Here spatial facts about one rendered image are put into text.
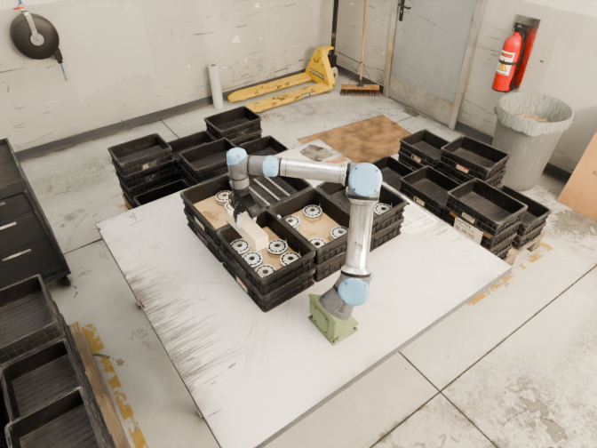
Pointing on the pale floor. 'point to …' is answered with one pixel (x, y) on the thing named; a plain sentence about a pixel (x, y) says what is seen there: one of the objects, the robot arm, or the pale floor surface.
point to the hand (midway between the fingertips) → (247, 226)
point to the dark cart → (25, 228)
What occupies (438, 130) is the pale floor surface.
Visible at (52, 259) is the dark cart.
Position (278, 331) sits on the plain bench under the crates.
